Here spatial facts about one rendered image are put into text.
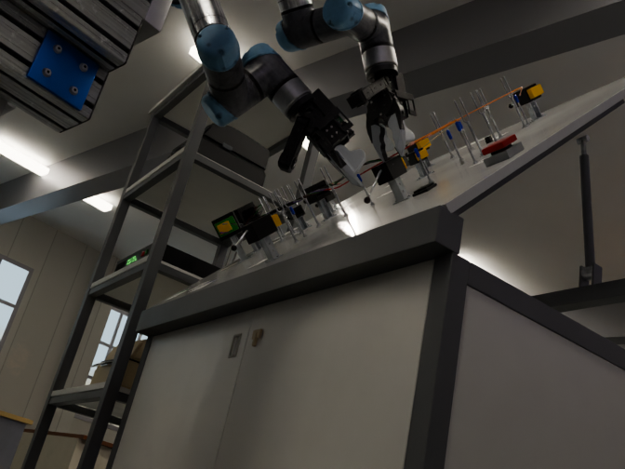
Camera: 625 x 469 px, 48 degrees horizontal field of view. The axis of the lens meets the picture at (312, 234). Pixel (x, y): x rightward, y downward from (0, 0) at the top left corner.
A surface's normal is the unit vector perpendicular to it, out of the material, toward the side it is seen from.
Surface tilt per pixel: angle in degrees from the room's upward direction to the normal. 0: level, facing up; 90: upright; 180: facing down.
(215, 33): 90
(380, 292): 90
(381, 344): 90
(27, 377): 90
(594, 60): 180
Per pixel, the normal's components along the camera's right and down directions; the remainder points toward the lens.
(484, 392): 0.58, -0.22
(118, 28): 0.75, -0.13
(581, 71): -0.21, 0.89
